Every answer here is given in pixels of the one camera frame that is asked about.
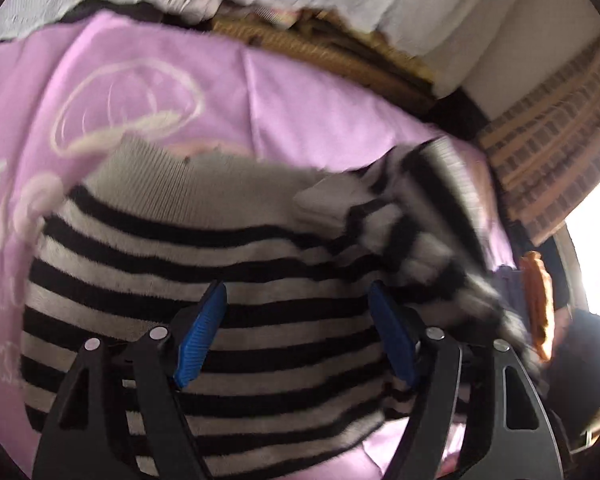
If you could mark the purple printed blanket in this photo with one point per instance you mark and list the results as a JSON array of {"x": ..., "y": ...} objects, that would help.
[{"x": 305, "y": 100}]

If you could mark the white textured quilt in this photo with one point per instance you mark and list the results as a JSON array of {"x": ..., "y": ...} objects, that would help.
[{"x": 405, "y": 0}]

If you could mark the black white striped sweater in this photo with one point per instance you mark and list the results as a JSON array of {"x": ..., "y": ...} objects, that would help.
[{"x": 280, "y": 310}]

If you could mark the dark cloth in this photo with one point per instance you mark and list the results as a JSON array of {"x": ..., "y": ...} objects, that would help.
[{"x": 582, "y": 355}]

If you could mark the orange brown object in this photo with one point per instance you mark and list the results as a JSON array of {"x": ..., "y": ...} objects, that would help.
[{"x": 537, "y": 300}]

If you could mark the plaid curtain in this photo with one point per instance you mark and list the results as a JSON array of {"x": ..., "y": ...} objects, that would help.
[{"x": 545, "y": 160}]

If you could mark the brown woven mat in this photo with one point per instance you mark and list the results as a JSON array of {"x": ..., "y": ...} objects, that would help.
[{"x": 330, "y": 55}]

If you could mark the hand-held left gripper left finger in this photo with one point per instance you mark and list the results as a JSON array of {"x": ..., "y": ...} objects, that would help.
[{"x": 200, "y": 335}]

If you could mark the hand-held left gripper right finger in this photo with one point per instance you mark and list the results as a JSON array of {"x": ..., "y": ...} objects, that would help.
[{"x": 392, "y": 335}]

